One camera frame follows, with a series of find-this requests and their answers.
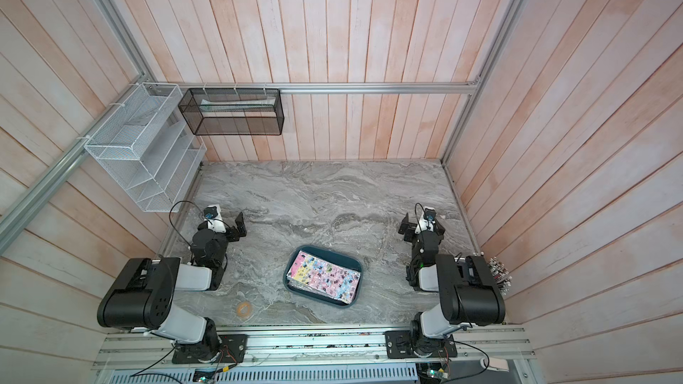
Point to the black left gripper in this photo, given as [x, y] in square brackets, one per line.
[231, 227]

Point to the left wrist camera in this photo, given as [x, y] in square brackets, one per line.
[213, 218]

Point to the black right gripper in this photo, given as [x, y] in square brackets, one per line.
[411, 227]

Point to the aluminium frame bar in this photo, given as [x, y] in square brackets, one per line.
[347, 88]

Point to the white wire mesh shelf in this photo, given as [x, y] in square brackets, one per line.
[152, 155]

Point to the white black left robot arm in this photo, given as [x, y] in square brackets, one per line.
[142, 296]

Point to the black wire mesh basket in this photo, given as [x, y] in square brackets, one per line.
[233, 111]

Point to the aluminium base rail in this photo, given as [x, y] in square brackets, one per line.
[305, 345]

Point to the red cup of pencils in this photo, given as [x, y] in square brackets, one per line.
[497, 272]

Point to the teal plastic storage box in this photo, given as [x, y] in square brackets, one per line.
[333, 256]

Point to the pink sticker sheet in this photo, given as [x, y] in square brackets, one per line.
[317, 276]

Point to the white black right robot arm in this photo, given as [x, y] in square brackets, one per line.
[468, 293]

